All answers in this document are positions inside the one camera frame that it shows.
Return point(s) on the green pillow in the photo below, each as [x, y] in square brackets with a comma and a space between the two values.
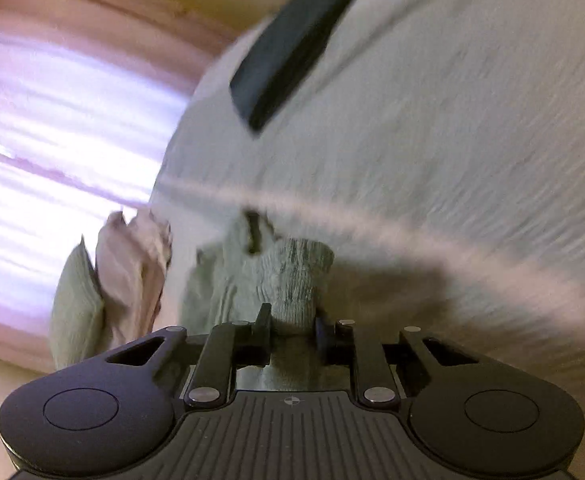
[78, 305]

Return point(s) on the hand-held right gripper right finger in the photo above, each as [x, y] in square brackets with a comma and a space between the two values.
[322, 341]

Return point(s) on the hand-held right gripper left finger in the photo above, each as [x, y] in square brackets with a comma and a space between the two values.
[261, 336]

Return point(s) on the pink curtain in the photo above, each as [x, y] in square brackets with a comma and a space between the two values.
[57, 135]

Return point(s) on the bed with pale sheet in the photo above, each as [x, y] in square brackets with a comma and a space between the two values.
[447, 135]

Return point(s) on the dark rectangular cushion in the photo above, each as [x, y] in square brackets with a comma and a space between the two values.
[292, 45]

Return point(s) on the beige pillow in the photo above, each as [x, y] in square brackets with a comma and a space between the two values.
[130, 270]

